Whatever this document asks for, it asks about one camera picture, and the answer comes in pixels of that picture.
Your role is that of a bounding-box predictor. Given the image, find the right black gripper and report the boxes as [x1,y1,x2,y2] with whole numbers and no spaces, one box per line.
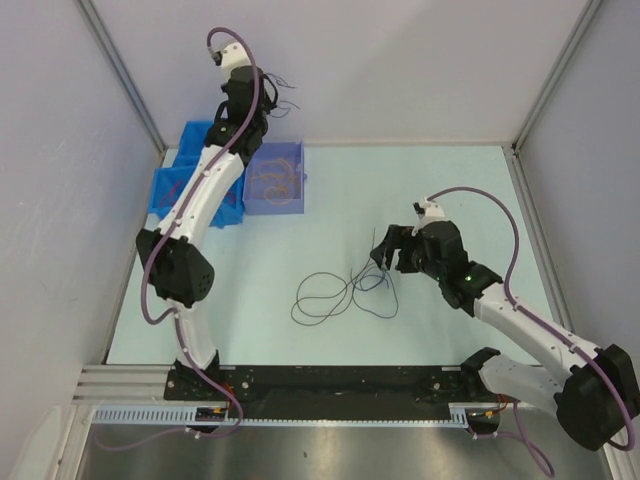
[369,225,445,282]

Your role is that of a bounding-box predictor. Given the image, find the yellow cable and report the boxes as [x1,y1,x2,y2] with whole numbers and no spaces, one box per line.
[249,157,304,206]

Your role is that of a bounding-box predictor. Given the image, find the dark red cable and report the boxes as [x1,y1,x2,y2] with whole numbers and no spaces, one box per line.
[159,180,184,207]

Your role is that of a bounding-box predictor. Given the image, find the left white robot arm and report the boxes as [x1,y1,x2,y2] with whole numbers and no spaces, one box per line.
[136,65,275,400]

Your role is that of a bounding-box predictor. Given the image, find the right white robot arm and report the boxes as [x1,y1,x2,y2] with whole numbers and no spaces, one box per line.
[370,221,639,451]

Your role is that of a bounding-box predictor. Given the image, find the lavender plastic tray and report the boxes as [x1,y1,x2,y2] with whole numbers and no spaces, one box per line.
[243,142,307,216]

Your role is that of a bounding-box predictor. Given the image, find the rear blue plastic bin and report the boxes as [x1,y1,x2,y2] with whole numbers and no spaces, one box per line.
[175,120,212,165]

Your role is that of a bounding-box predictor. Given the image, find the blue plastic bin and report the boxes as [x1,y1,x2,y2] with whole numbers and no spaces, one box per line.
[147,165,245,229]
[175,120,212,165]

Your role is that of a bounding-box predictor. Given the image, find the front blue plastic bin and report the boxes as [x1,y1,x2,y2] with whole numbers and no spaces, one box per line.
[147,165,245,229]

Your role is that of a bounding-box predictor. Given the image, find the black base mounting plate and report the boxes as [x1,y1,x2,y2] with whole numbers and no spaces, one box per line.
[163,363,521,422]

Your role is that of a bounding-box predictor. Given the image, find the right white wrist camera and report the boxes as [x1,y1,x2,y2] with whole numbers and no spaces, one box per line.
[412,197,446,236]

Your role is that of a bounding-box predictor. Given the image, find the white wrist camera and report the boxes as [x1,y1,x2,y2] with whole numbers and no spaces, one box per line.
[412,197,446,236]
[208,41,251,79]

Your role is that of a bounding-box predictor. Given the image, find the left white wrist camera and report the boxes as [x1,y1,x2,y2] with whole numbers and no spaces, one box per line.
[208,41,251,79]

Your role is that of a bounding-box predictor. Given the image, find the grey slotted cable duct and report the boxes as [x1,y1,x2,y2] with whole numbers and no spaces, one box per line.
[93,405,481,428]

